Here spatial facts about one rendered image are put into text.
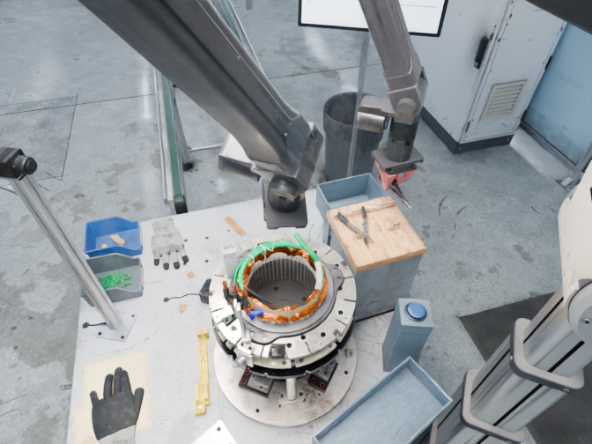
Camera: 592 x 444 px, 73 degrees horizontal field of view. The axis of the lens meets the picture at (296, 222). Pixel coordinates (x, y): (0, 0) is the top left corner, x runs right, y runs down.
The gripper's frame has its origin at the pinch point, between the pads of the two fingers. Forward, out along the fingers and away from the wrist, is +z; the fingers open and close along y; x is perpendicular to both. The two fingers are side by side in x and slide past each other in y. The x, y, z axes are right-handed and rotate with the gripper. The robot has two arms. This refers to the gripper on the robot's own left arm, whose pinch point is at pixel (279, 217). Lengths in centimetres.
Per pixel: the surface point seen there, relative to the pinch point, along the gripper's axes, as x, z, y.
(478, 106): 157, 138, -128
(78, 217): -104, 185, -78
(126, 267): -43, 66, -11
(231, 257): -8.9, 15.7, 2.5
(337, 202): 23, 42, -21
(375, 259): 25.4, 23.6, 2.6
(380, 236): 28.5, 26.0, -3.9
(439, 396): 29.6, 13.1, 33.2
